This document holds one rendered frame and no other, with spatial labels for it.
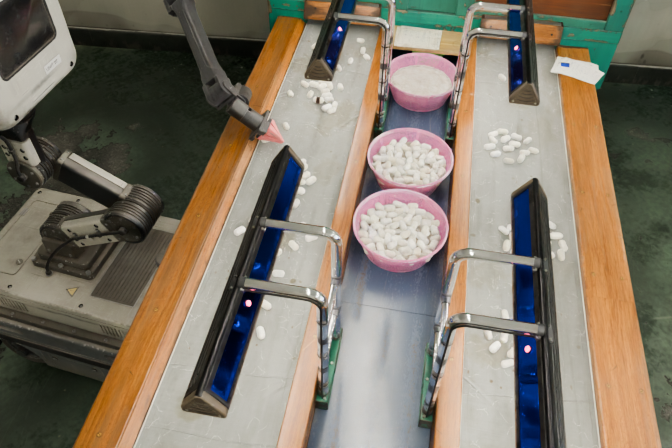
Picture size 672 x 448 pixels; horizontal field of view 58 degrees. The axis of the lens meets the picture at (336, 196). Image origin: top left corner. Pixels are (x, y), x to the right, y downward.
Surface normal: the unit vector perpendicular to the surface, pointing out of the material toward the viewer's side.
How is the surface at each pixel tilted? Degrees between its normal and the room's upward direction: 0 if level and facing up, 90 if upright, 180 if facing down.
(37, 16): 90
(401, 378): 0
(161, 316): 0
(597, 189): 0
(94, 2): 90
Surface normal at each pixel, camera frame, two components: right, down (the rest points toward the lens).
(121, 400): 0.01, -0.69
